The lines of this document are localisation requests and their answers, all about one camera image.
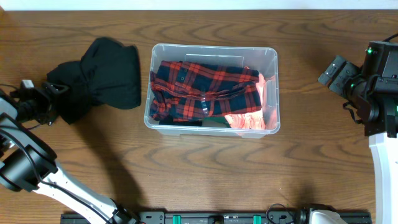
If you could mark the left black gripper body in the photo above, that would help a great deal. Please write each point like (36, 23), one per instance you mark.
(51, 101)

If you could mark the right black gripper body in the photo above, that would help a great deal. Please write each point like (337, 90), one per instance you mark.
(352, 84)

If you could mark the black hooded sweatshirt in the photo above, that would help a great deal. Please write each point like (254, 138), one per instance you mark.
(108, 73)

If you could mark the pink cloth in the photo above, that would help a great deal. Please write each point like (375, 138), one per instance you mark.
(254, 120)

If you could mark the red navy plaid shirt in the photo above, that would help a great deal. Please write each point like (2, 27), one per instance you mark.
(187, 91)

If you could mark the dark green cloth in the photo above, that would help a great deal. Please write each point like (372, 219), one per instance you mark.
(215, 122)

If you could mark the black cloth with tape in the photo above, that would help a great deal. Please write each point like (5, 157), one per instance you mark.
(170, 122)

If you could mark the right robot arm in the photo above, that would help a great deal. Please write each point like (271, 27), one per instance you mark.
(370, 92)

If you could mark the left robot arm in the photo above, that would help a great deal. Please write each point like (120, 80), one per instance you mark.
(33, 166)

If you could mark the clear plastic storage bin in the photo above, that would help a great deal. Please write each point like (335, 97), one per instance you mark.
(262, 59)

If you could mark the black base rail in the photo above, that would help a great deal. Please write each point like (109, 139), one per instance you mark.
(277, 213)

